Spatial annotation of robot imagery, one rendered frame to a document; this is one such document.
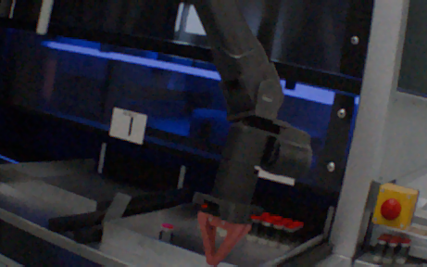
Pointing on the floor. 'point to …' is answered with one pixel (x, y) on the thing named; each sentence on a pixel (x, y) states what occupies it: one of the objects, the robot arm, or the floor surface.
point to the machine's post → (370, 129)
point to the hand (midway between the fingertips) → (212, 260)
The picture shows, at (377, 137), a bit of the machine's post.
